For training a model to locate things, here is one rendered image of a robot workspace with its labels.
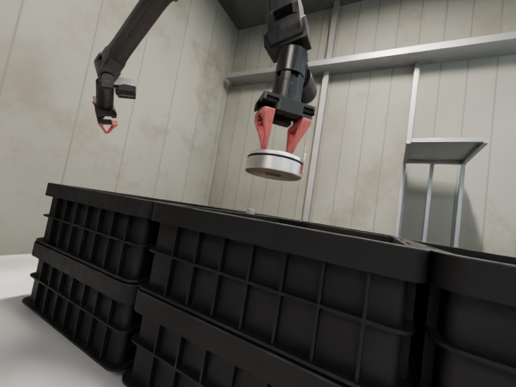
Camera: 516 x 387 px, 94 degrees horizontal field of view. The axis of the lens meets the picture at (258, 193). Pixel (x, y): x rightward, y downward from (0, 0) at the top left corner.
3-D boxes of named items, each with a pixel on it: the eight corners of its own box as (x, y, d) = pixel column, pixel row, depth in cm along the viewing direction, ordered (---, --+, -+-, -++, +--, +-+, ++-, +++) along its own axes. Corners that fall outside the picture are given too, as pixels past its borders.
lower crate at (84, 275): (110, 388, 29) (130, 287, 30) (15, 306, 43) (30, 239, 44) (260, 302, 64) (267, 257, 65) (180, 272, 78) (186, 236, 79)
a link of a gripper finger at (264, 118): (246, 154, 46) (255, 108, 47) (281, 163, 48) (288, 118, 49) (256, 147, 40) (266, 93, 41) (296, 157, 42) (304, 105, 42)
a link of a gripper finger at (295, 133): (257, 157, 47) (266, 111, 48) (291, 165, 49) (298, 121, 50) (269, 150, 40) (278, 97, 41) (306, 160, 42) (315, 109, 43)
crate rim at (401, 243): (431, 287, 16) (434, 251, 16) (143, 218, 30) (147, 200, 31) (399, 249, 51) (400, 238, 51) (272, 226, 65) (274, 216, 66)
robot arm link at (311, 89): (262, 30, 48) (304, 10, 45) (282, 65, 58) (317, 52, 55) (266, 82, 46) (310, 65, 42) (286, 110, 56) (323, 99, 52)
